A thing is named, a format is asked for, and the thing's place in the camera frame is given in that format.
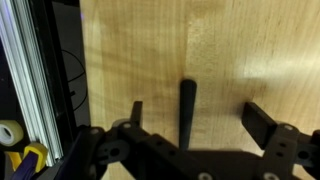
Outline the aluminium rail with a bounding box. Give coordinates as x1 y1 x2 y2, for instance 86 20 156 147
0 0 65 168

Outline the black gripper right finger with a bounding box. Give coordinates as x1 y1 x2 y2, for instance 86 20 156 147
241 101 320 180

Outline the yellow purple clamp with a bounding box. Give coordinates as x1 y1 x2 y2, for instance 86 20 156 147
6 142 50 180

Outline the clear tape roll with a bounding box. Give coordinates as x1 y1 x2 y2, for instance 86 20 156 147
0 119 25 148

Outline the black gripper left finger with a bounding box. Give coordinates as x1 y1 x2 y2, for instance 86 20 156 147
63 100 214 180

